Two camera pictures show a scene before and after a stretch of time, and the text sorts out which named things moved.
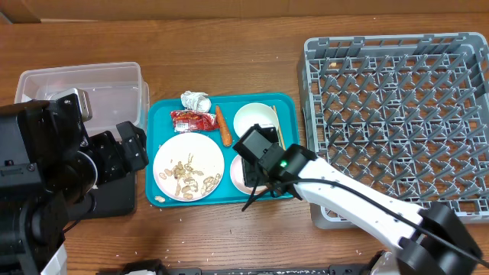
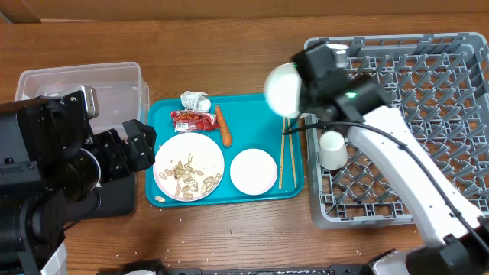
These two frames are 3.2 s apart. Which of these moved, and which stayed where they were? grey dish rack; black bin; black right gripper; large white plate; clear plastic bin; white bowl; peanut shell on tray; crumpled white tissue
Moved: black right gripper; white bowl
Stayed: large white plate; clear plastic bin; peanut shell on tray; grey dish rack; black bin; crumpled white tissue
